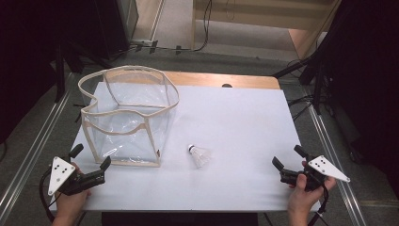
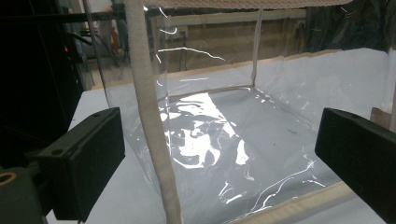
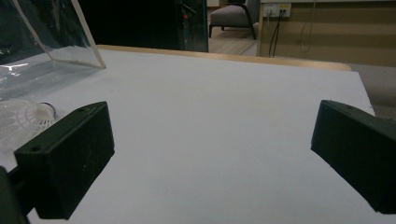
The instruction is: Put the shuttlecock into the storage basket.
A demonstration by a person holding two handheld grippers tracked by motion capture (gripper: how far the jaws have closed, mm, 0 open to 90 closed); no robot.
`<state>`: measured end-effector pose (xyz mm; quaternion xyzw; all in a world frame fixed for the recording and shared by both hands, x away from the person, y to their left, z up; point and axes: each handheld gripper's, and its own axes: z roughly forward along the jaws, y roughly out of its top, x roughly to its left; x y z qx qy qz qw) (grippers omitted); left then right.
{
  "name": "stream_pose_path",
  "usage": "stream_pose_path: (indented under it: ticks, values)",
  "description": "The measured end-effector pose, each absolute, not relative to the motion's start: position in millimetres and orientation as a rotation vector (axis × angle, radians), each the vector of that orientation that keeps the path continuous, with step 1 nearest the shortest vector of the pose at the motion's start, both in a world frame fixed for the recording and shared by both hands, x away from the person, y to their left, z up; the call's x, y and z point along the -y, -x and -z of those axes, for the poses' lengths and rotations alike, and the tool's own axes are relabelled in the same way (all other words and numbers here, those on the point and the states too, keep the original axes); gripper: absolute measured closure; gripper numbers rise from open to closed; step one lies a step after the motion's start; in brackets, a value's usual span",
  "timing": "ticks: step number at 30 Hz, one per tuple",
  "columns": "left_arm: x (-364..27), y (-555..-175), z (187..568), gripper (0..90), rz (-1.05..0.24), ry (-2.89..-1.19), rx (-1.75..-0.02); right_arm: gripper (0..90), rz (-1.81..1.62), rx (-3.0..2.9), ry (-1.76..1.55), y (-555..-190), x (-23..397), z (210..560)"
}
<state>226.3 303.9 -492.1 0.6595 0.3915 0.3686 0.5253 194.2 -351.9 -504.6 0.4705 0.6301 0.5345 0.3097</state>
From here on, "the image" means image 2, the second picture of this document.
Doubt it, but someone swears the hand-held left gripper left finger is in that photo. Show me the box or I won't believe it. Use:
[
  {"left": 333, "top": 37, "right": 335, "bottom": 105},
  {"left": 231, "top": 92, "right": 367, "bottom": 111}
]
[{"left": 36, "top": 106, "right": 126, "bottom": 223}]

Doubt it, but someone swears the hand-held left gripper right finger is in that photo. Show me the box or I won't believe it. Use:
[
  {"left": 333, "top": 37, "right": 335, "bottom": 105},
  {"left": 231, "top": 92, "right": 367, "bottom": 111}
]
[{"left": 314, "top": 107, "right": 396, "bottom": 224}]

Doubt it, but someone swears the clear plastic storage bag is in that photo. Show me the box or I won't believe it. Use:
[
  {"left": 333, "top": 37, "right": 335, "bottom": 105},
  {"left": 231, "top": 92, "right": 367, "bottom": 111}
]
[{"left": 81, "top": 0, "right": 396, "bottom": 224}]

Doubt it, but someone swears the brown wooden block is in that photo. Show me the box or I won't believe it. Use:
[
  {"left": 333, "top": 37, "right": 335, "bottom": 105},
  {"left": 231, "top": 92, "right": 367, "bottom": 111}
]
[{"left": 370, "top": 106, "right": 392, "bottom": 131}]

